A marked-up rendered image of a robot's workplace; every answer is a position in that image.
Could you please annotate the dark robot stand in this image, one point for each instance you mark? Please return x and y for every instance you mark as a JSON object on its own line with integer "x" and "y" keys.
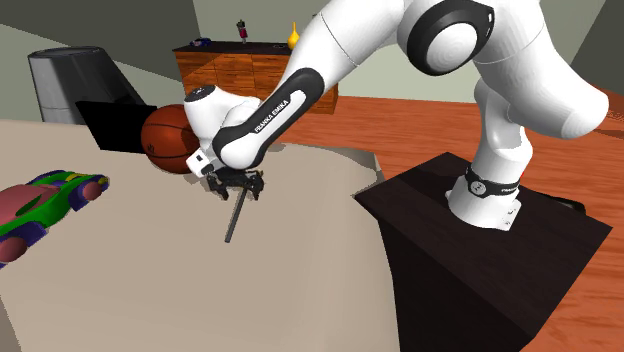
{"x": 468, "y": 273}

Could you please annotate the orange basketball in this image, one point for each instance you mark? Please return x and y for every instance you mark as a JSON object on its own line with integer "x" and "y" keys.
{"x": 166, "y": 141}

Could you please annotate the green and blue toy car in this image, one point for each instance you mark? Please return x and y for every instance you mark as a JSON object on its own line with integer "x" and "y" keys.
{"x": 44, "y": 209}

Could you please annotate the grey round bin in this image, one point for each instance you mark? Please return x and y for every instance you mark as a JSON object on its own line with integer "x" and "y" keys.
{"x": 66, "y": 80}

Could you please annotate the wooden chest of drawers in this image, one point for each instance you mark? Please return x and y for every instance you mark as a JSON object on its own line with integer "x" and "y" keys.
{"x": 229, "y": 68}

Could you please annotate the dark grey pen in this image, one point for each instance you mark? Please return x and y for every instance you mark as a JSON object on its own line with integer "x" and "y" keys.
{"x": 234, "y": 219}

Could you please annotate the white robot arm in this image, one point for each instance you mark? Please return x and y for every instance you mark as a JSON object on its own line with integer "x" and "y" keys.
{"x": 512, "y": 73}

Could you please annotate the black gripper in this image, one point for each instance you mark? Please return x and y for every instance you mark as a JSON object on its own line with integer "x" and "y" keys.
{"x": 237, "y": 176}

